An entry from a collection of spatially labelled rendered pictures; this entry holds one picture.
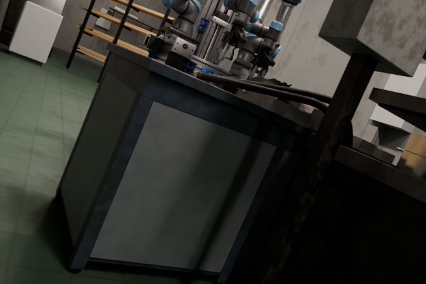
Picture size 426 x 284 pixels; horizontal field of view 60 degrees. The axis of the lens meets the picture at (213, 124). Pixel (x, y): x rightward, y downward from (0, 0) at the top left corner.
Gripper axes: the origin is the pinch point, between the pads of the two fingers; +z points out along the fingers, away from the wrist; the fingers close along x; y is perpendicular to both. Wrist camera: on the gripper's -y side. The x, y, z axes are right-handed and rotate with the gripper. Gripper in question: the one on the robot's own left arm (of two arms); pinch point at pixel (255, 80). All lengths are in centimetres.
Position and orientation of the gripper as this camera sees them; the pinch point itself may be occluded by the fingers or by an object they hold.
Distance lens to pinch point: 215.2
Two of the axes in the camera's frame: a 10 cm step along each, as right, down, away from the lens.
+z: -4.0, 9.1, 0.7
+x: -8.0, -3.1, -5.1
